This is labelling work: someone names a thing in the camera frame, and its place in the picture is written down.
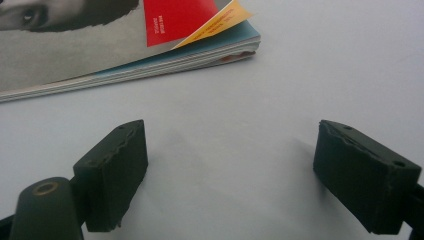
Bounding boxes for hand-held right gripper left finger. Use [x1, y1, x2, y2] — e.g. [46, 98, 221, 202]
[72, 119, 149, 233]

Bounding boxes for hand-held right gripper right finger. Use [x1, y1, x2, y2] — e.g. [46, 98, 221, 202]
[312, 119, 423, 236]

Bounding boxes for glossy magazine with face cover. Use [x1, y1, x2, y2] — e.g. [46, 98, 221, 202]
[0, 0, 262, 104]

